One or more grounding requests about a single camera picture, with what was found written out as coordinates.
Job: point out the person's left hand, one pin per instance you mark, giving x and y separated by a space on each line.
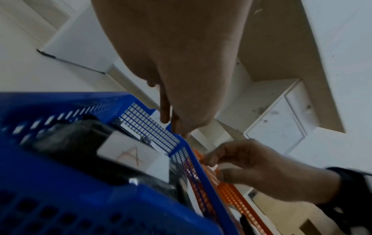
180 45

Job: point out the door with white frame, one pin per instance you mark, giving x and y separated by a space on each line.
49 11

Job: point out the person's right hand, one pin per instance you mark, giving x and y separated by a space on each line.
276 174

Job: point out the orange plastic basket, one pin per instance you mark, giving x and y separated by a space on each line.
232 195

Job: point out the blue plastic basket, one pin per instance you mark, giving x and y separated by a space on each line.
58 195

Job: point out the white cabinet door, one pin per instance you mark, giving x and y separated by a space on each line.
276 133

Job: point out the white desk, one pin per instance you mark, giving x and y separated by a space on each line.
343 45

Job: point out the brown cardboard box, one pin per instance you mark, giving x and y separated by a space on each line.
284 213

